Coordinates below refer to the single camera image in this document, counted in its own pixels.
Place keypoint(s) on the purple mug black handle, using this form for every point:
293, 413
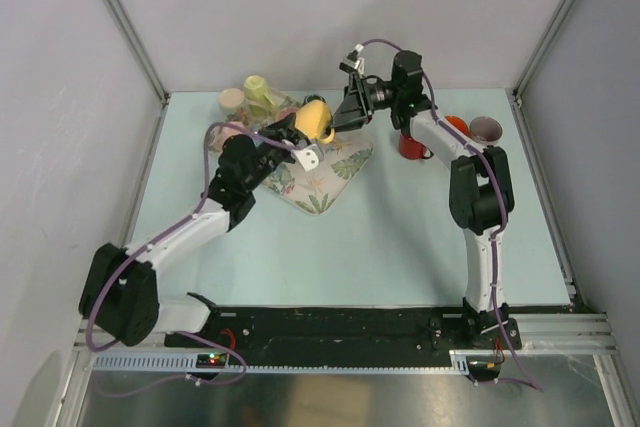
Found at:
485, 130

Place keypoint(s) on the leaf pattern serving tray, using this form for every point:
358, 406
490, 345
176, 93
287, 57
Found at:
314, 192

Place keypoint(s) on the pink octagonal mug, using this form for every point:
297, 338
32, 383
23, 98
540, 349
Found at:
220, 134

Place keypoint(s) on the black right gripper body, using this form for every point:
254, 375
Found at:
381, 95

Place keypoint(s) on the dark green mug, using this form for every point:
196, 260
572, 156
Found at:
313, 97

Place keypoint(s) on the orange mug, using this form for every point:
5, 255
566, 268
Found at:
459, 124

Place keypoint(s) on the pale yellow green mug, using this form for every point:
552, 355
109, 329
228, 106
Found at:
259, 97

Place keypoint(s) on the grey slotted cable duct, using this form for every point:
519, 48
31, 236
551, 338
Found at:
201, 362

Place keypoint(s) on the pink face pattern mug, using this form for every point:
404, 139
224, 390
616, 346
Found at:
285, 112

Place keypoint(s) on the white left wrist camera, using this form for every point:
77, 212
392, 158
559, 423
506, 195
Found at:
309, 157

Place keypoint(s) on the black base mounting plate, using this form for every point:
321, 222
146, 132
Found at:
348, 337

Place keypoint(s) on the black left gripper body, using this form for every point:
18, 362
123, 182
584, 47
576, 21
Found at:
290, 137

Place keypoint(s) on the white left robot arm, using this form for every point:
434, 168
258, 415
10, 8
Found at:
121, 294

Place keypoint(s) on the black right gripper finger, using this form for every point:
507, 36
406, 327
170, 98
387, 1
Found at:
350, 115
355, 88

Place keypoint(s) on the red mug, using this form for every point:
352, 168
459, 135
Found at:
411, 149

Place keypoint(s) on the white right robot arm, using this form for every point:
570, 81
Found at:
480, 188

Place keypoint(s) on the beige mug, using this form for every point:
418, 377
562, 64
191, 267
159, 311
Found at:
233, 104

